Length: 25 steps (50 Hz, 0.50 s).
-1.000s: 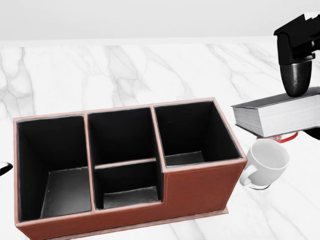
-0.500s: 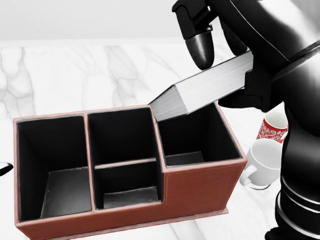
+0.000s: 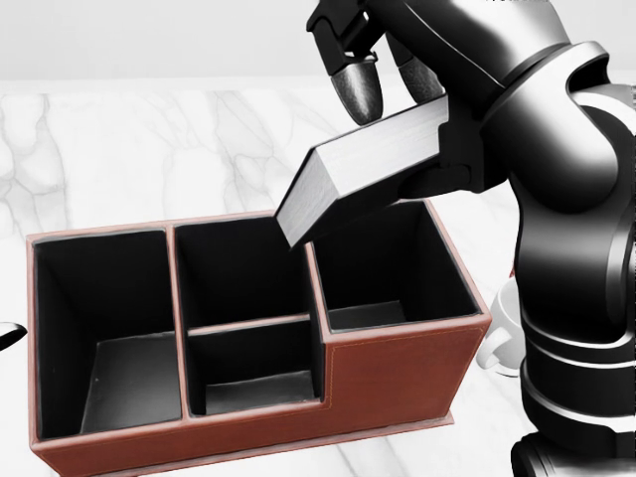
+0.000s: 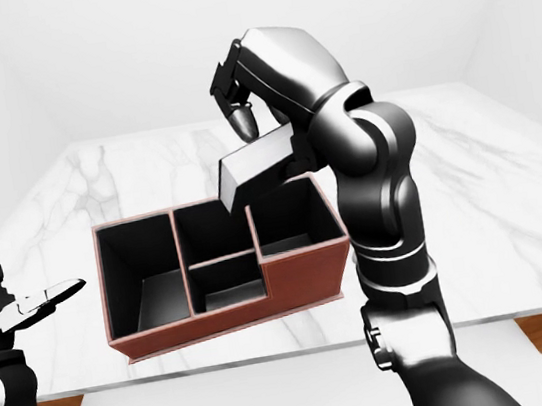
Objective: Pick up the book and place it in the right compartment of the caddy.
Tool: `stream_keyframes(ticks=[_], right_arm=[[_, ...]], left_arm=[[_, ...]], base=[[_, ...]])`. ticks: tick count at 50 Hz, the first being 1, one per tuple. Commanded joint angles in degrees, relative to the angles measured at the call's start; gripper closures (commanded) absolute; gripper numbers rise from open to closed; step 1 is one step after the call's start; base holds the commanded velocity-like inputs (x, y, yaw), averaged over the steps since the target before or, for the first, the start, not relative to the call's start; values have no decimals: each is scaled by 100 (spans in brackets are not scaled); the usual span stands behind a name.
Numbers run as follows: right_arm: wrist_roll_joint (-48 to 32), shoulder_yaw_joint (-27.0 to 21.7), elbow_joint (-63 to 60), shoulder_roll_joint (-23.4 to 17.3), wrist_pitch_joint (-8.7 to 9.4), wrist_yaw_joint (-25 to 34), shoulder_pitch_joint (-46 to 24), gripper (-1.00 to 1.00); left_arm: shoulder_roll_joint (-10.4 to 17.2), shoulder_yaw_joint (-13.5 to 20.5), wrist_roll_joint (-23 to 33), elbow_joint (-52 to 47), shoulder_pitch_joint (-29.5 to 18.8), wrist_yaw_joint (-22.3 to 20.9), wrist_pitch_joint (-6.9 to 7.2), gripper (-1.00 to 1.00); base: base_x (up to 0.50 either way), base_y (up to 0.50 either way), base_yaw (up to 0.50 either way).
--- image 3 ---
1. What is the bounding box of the grey book with white pages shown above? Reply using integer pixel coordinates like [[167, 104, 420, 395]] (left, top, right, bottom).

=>
[[275, 92, 451, 248]]

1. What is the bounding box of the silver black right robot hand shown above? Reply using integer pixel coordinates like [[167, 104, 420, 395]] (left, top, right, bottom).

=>
[[305, 0, 571, 203]]

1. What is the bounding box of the red-brown desk caddy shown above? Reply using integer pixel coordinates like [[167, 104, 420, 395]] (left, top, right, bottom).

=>
[[25, 198, 493, 477]]

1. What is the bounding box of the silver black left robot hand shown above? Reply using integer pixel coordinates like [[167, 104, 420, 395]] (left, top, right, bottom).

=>
[[0, 321, 28, 353]]

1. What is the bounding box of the white mug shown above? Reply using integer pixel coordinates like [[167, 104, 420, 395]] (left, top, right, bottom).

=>
[[475, 281, 533, 378]]

